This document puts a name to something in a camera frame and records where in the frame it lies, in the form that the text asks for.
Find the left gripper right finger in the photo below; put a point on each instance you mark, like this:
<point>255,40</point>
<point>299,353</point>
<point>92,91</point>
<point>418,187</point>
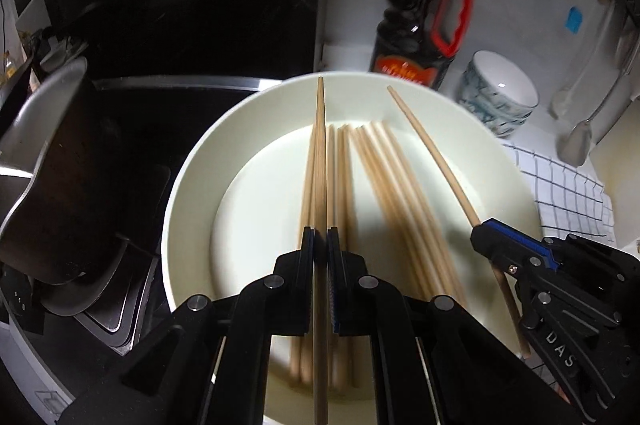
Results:
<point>365,305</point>

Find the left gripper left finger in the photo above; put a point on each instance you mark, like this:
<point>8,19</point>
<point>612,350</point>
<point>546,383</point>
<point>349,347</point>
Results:
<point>241,329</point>

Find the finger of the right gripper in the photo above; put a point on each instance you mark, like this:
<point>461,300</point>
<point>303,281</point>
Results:
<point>507,256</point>
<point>524,240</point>

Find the curved wooden chopstick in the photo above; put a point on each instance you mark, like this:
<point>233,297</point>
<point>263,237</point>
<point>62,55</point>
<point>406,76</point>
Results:
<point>469,211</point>

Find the wooden chopstick one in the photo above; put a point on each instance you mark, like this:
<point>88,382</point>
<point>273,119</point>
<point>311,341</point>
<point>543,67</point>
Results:
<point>301,348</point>

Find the wooden chopstick three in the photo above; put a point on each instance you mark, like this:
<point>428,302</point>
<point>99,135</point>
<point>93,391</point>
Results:
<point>339,366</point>

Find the wooden chopstick seven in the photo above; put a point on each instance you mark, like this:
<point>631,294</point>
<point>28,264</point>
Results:
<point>374,133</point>

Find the wooden chopstick six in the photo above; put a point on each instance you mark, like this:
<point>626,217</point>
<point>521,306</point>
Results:
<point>401,189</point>

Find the wooden chopstick two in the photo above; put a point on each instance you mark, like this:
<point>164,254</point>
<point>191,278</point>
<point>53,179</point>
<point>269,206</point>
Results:
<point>321,373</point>

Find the wooden chopstick five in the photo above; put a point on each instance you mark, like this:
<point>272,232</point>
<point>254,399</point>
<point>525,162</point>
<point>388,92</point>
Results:
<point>385,214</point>

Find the wooden chopstick four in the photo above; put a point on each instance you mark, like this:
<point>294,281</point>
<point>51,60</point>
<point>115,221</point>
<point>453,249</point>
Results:
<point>345,224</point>

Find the black white checked cloth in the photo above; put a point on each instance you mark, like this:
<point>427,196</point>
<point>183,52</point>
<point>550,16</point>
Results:
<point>568,201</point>

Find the hanging metal spatula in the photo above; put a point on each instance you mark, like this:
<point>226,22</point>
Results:
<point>575,147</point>

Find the bottom floral bowl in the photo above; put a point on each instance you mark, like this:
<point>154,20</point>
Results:
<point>487,120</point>

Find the floral bowl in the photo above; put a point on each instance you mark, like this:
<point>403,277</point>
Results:
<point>487,120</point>
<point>473,80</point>
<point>506,77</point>

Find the middle floral bowl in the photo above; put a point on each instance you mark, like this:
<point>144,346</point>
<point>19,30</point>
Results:
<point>473,80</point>

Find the white cutting board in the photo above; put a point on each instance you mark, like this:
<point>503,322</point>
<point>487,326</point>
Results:
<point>616,161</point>

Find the hanging white spoon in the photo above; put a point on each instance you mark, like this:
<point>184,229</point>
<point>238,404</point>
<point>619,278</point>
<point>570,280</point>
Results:
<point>562,99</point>

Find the top floral bowl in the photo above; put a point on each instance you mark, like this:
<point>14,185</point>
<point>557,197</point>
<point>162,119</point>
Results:
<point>506,77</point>

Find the black induction stove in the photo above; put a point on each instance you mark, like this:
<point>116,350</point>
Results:
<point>158,120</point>

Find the steel cooking pot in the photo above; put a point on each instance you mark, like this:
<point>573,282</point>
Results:
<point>63,192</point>

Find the dark soy sauce bottle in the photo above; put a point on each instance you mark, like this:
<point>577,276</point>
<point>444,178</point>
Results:
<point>417,40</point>

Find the blue wall hook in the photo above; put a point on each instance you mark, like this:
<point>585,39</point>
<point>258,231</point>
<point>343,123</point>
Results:
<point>574,20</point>

